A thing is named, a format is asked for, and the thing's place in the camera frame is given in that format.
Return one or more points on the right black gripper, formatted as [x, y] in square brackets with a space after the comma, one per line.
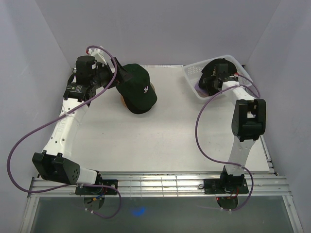
[214, 78]

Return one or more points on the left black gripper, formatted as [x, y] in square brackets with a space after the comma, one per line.
[122, 75]

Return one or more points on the black cap gold logo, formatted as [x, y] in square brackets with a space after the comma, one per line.
[202, 83]

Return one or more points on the dark green NY cap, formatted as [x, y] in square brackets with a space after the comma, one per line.
[138, 89]

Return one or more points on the black NY baseball cap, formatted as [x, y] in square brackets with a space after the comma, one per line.
[136, 109]

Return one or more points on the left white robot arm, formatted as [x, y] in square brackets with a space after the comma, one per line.
[54, 163]

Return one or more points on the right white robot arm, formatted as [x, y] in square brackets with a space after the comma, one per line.
[247, 125]

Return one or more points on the wooden hat stand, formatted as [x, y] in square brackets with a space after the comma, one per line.
[123, 101]

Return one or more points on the purple cap in basket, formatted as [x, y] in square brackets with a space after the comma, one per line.
[201, 92]

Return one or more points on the white plastic basket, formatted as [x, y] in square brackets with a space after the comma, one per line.
[193, 72]

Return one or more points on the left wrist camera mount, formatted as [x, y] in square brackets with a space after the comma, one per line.
[97, 52]

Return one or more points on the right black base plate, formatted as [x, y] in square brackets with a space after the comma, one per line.
[216, 186]

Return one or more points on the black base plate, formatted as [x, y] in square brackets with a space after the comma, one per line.
[106, 188]
[216, 186]

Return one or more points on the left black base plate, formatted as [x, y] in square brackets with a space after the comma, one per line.
[106, 188]

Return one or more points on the aluminium rail frame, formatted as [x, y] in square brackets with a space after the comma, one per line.
[164, 203]

